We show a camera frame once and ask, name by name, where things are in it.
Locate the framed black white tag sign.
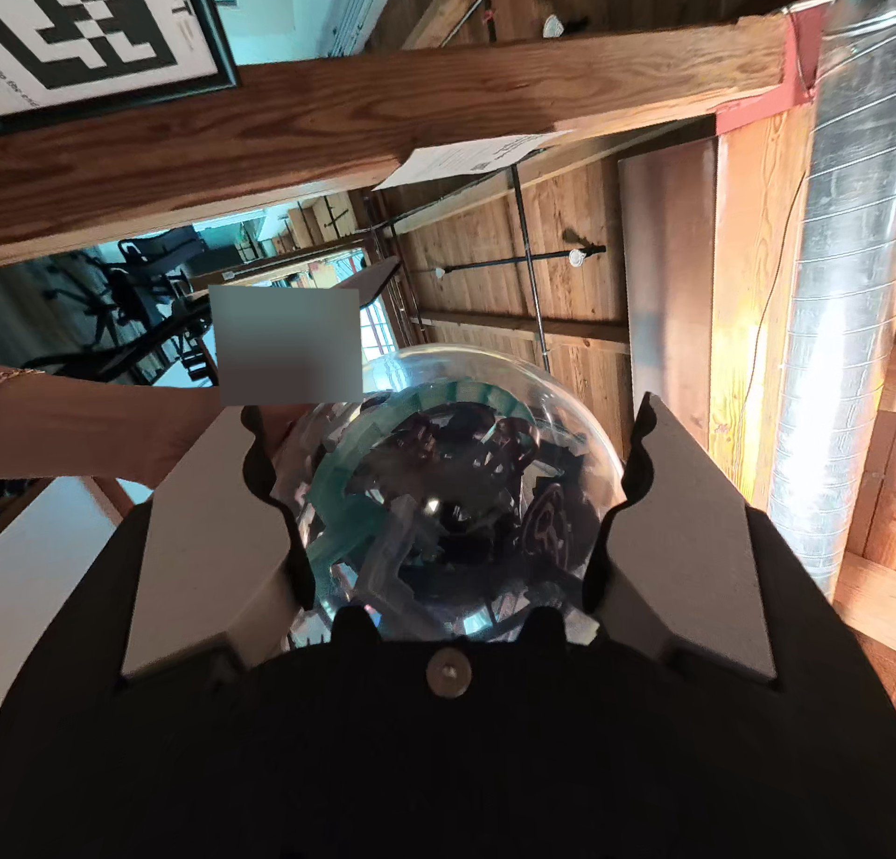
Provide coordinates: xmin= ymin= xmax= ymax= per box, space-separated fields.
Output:
xmin=0 ymin=0 xmax=240 ymax=135

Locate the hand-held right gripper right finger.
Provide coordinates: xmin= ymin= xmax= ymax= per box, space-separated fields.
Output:
xmin=582 ymin=391 xmax=779 ymax=686

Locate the clear plastic maze ball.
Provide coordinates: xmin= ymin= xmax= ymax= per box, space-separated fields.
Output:
xmin=283 ymin=344 xmax=626 ymax=653

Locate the black office chair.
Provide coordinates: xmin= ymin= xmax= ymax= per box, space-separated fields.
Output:
xmin=42 ymin=232 xmax=214 ymax=384

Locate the person's left forearm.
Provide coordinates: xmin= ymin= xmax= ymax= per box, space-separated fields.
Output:
xmin=0 ymin=368 xmax=312 ymax=488

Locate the grey metal panel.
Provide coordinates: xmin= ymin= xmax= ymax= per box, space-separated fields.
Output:
xmin=619 ymin=138 xmax=720 ymax=448

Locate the thin yellow cable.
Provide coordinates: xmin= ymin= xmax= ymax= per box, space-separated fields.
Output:
xmin=741 ymin=162 xmax=809 ymax=426

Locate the grey sprinkler pipe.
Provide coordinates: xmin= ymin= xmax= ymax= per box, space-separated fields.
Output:
xmin=511 ymin=162 xmax=554 ymax=373

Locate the black track light rail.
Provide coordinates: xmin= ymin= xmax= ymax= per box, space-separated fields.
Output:
xmin=427 ymin=243 xmax=609 ymax=277

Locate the white paper sheet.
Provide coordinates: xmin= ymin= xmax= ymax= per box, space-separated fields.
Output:
xmin=373 ymin=133 xmax=574 ymax=192

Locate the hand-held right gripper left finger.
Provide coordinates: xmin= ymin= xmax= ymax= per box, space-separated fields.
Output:
xmin=120 ymin=405 xmax=317 ymax=678

